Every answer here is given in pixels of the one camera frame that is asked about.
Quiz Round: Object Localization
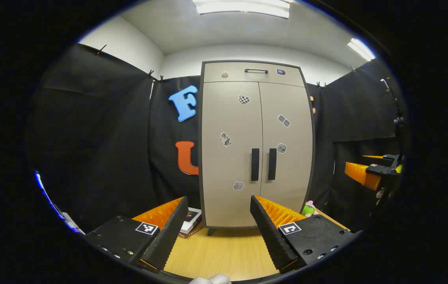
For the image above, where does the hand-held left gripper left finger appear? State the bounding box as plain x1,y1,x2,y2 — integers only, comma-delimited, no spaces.
84,196,189,273

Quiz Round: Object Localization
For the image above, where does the grey shoe cabinet door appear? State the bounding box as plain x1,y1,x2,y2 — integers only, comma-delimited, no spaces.
258,82,314,221
202,81,264,228

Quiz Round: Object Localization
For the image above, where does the small ceiling light panel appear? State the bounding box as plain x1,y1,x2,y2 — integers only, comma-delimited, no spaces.
347,37,376,62

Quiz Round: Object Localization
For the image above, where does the grey cabinet drawer front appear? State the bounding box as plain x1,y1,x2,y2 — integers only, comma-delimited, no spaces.
203,62,305,88

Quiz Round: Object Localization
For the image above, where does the brown book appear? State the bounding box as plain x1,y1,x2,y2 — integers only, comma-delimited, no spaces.
179,225,203,239

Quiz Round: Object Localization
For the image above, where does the black backdrop cloth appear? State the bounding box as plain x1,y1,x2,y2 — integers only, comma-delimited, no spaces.
27,43,406,237

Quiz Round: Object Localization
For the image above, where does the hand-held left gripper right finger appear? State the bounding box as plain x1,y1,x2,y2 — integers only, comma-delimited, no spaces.
250,195,362,275

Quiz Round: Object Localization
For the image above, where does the black door handle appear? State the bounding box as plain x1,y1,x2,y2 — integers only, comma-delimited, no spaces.
251,148,260,181
268,148,277,181

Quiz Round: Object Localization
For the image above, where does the green and pink plush toy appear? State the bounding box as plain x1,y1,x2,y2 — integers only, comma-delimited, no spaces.
301,200,319,218

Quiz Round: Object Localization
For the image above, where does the grey double-door shoe cabinet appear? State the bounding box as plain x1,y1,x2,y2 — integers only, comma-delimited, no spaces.
198,60,316,236

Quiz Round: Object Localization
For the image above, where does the large ceiling light panel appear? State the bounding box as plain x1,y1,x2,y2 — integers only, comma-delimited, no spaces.
192,0,291,19

